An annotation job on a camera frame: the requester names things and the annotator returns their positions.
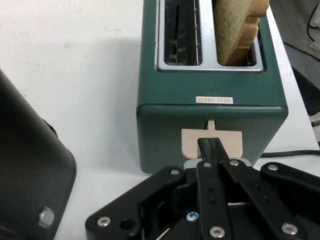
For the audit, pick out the white sticker with red print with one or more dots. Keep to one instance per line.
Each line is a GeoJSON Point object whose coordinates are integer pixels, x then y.
{"type": "Point", "coordinates": [214, 100]}

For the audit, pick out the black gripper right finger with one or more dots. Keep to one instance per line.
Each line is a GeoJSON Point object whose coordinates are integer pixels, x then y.
{"type": "Point", "coordinates": [262, 195]}

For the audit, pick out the beige toaster lever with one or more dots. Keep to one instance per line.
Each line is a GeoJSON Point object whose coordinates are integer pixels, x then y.
{"type": "Point", "coordinates": [190, 142]}

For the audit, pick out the dark green two-slot toaster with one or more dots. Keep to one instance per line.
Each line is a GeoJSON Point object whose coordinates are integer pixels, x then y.
{"type": "Point", "coordinates": [175, 87]}

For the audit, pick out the small white connector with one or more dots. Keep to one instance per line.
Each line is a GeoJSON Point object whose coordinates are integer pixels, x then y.
{"type": "Point", "coordinates": [315, 46]}

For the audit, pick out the silver hex bolt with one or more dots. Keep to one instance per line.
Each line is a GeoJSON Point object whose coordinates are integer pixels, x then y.
{"type": "Point", "coordinates": [46, 217]}

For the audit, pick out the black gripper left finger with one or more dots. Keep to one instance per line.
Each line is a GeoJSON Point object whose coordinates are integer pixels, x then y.
{"type": "Point", "coordinates": [210, 190]}

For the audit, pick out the toasted bread slice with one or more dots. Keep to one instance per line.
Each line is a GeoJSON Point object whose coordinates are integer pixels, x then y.
{"type": "Point", "coordinates": [230, 32]}

